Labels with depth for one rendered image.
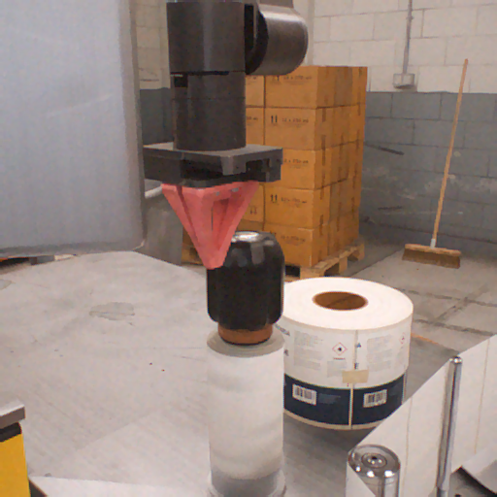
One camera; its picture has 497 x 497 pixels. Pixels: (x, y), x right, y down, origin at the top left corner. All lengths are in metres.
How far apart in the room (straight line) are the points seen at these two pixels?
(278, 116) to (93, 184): 3.63
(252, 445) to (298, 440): 0.16
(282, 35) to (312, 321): 0.40
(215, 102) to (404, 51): 4.56
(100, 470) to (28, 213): 0.63
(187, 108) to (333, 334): 0.41
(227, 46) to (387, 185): 4.68
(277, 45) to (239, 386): 0.33
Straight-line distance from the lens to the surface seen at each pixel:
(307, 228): 3.79
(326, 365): 0.78
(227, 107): 0.44
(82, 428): 0.95
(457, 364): 0.62
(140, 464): 0.77
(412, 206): 5.04
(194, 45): 0.44
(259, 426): 0.64
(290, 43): 0.51
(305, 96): 3.70
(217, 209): 0.50
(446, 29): 4.89
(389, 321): 0.80
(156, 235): 3.06
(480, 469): 0.78
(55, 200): 0.16
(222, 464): 0.68
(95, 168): 0.16
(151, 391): 1.02
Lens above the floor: 1.33
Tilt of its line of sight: 17 degrees down
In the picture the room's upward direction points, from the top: straight up
